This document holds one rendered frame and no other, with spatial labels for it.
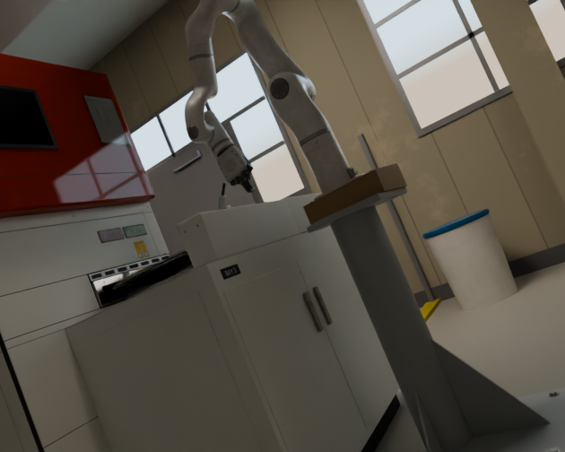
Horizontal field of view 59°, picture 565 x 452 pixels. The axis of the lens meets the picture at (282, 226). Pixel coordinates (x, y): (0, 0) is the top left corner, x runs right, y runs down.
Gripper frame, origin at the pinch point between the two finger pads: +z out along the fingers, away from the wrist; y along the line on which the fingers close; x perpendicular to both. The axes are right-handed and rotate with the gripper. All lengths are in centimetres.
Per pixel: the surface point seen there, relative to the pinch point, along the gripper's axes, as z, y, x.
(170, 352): 36, -27, -46
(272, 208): 11.3, 2.3, 1.2
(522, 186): 57, 61, 242
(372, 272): 49, 22, -4
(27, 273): -11, -57, -51
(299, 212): 14.6, 1.7, 21.4
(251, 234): 18.2, 0.8, -18.5
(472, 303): 101, -3, 180
